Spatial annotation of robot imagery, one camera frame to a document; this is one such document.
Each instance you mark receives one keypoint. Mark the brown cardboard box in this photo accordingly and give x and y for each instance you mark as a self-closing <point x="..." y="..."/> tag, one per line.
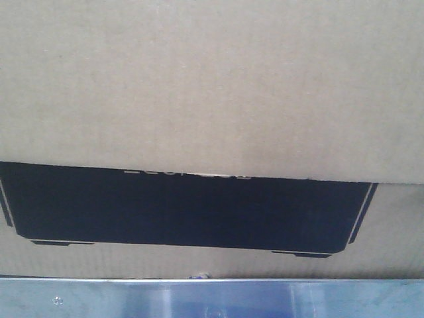
<point x="323" y="90"/>

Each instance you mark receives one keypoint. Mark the metal shelf rail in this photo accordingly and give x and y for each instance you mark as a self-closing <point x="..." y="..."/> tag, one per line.
<point x="207" y="297"/>

